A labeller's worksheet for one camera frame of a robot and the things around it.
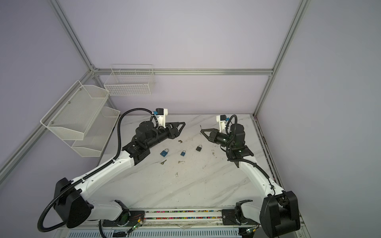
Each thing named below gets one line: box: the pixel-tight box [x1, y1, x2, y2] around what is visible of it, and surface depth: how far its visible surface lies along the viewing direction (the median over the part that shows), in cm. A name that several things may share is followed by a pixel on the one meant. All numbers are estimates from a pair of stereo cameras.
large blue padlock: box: [159, 148, 170, 158], surface depth 100 cm
